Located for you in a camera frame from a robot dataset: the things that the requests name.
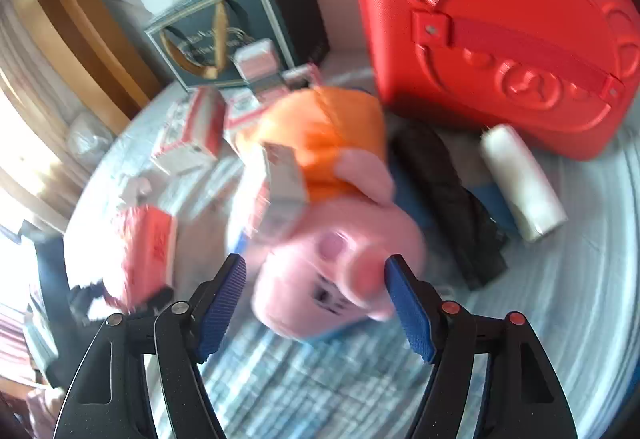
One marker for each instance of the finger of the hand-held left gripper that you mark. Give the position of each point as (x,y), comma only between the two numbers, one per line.
(145,306)

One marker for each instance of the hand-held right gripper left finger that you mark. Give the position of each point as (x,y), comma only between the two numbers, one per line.
(222,304)

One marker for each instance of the black folding umbrella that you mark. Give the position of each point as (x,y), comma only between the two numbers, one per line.
(445,199)

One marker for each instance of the pink tissue pack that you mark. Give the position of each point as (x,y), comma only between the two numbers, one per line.
(147,244)

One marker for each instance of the pink white carton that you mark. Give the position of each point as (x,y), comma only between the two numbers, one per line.
(202,119)

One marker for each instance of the pale curtain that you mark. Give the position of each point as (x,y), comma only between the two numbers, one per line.
(20,109)

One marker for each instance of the white bottle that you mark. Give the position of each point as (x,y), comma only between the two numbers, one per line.
(520,184)

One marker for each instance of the white red-striped carton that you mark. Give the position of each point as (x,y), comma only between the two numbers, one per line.
(300,76)

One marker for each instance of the striped grey bed sheet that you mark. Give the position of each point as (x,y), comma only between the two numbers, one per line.
(550,319)

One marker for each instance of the curved wooden headboard frame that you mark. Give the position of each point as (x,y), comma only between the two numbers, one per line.
(75,29)

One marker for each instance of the pig plush with orange body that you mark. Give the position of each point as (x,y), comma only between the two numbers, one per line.
(330,144)

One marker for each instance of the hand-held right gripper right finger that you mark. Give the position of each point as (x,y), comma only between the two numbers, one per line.
(407,309)

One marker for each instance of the red hard-shell suitcase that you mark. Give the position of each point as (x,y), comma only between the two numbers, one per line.
(500,29)

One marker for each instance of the clear plastic bag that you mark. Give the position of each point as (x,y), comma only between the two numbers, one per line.
(90,134)

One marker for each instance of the long white blue medicine box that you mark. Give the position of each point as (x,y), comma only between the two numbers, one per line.
(280,179)

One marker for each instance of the black gift box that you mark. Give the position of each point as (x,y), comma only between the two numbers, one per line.
(280,14)

